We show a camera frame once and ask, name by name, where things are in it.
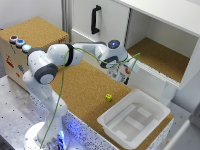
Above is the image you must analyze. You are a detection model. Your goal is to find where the blue button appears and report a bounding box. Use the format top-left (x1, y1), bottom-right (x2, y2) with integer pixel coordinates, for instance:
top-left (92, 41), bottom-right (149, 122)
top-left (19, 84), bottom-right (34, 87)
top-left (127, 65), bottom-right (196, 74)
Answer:
top-left (15, 38), bottom-right (26, 48)

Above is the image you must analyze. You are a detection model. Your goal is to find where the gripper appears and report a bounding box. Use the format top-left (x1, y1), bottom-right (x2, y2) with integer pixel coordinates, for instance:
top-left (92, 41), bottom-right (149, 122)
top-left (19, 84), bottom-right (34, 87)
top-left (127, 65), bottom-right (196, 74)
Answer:
top-left (107, 62), bottom-right (133, 85)

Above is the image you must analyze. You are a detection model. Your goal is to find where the wooden drawer box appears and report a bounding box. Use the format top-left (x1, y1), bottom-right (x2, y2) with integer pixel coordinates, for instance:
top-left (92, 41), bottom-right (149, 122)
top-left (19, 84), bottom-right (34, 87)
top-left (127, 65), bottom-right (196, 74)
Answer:
top-left (0, 16), bottom-right (71, 92)

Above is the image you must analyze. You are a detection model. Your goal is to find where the green cable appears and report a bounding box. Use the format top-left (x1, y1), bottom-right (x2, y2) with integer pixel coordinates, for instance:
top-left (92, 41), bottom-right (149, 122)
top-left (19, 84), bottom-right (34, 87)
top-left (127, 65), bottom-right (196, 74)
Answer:
top-left (39, 46), bottom-right (142, 150)

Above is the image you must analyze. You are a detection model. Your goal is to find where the green button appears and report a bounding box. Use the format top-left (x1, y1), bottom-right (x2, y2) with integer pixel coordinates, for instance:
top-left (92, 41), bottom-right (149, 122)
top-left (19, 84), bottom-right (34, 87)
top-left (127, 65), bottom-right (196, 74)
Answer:
top-left (21, 43), bottom-right (33, 54)

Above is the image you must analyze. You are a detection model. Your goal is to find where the red button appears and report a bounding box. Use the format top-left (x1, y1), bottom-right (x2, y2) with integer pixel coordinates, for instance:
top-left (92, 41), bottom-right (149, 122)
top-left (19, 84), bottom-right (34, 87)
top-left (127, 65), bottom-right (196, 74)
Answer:
top-left (9, 35), bottom-right (19, 45)

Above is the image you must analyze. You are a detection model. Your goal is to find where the white cabinet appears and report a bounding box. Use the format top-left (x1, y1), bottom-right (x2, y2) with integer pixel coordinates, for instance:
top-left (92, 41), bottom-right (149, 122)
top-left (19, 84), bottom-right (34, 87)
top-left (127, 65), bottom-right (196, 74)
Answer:
top-left (68, 0), bottom-right (200, 108)

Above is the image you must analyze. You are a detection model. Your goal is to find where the white sliding door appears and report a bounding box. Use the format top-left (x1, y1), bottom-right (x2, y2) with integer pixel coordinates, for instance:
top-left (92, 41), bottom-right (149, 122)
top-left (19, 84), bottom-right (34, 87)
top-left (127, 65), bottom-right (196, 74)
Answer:
top-left (70, 0), bottom-right (131, 45)

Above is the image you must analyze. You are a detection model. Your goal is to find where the white plastic box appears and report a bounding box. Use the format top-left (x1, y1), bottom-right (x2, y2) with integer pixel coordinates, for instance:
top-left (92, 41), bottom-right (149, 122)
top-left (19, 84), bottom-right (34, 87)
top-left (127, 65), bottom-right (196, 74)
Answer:
top-left (96, 88), bottom-right (172, 150)

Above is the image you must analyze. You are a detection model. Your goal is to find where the yellow block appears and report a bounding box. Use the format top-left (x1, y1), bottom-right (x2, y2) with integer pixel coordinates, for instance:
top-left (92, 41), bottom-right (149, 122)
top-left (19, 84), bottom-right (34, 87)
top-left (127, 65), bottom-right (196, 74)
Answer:
top-left (105, 93), bottom-right (113, 102)

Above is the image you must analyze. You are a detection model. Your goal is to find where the black door handle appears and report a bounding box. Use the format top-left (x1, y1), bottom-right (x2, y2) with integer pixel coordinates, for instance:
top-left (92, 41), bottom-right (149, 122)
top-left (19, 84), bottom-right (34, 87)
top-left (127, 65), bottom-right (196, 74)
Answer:
top-left (90, 4), bottom-right (102, 36)

